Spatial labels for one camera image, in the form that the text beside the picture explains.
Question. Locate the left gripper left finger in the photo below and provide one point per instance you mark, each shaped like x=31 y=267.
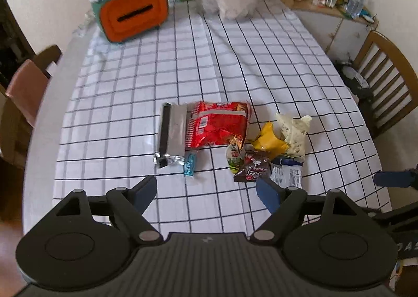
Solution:
x=128 y=205

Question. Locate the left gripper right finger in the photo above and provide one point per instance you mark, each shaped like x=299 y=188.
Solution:
x=286 y=208

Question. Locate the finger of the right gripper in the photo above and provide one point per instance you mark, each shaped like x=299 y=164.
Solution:
x=397 y=179

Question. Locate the white blue snack packet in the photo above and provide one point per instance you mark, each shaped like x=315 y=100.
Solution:
x=286 y=172

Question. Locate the dark brown candy packet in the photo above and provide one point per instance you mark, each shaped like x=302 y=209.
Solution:
x=254 y=165

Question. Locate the yellow snack packet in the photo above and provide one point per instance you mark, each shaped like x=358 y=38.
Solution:
x=268 y=142

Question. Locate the green red small snack packet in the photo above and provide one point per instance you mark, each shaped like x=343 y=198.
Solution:
x=234 y=158

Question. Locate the light blue snack packet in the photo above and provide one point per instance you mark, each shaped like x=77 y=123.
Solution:
x=190 y=164

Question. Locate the pale cream snack packet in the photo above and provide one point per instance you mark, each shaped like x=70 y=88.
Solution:
x=294 y=132

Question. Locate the silver black snack packet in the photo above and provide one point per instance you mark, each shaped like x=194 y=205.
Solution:
x=171 y=147

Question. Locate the wooden slatted chair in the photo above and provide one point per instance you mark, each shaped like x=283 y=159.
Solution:
x=392 y=80

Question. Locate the red snack bag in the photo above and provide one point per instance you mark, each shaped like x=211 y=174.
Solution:
x=221 y=123

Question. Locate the black bag on chair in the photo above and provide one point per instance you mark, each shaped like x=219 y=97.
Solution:
x=354 y=81

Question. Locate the chair with pink cushion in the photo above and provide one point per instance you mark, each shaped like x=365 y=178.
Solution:
x=24 y=96

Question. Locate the white side cabinet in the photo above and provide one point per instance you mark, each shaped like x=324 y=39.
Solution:
x=341 y=38

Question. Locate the orange green tissue box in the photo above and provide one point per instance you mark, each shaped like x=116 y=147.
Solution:
x=123 y=20

